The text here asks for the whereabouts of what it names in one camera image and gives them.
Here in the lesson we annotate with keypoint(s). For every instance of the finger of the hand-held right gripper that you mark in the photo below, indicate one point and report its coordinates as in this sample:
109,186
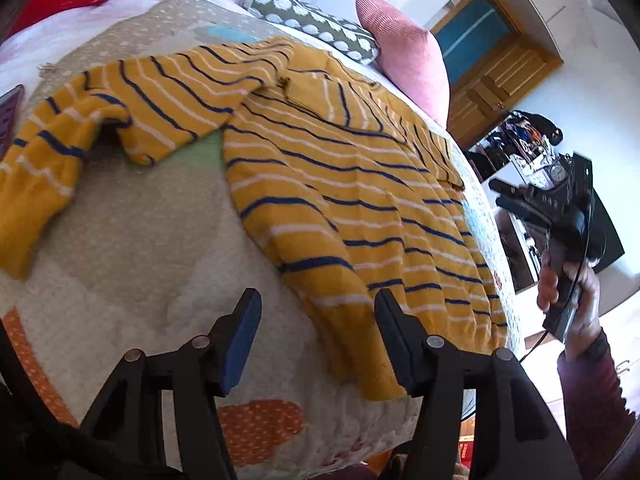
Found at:
517,212
507,187

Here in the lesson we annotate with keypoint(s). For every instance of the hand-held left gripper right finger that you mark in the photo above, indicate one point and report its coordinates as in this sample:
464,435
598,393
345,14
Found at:
395,340

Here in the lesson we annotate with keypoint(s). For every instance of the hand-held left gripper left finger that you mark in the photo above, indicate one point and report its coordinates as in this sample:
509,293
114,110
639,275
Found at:
242,340

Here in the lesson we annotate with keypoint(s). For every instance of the yellow striped knit sweater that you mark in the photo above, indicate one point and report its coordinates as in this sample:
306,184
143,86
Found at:
325,185

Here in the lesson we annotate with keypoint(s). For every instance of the person's right forearm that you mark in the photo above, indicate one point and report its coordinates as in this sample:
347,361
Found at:
590,410

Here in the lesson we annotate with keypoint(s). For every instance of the cluttered clothes shelf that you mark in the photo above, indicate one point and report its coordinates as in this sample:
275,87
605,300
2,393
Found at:
520,135

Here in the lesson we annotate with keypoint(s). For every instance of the person's right hand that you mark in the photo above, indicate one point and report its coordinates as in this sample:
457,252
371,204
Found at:
547,285

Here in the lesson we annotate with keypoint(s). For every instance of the black television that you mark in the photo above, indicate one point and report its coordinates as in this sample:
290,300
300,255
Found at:
612,230

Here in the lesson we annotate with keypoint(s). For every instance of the white desk unit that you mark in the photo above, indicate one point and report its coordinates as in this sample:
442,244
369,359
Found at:
620,285

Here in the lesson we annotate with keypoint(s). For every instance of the wooden panel door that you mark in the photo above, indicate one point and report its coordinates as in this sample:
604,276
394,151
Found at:
500,90

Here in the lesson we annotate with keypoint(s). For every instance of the patchwork dotted quilt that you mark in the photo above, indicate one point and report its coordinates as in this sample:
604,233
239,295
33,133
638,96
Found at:
150,260

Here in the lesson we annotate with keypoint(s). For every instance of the pink textured pillow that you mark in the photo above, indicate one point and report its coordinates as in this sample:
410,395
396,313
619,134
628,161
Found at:
405,50

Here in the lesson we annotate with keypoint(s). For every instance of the green white-spotted pillow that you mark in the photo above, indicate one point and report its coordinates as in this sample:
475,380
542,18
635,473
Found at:
300,15

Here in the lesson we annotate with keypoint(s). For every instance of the purple flat object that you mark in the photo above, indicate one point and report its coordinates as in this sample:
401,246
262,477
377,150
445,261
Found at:
7,120

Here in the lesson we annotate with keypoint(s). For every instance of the pale pink bed sheet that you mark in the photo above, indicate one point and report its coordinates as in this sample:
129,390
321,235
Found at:
50,30

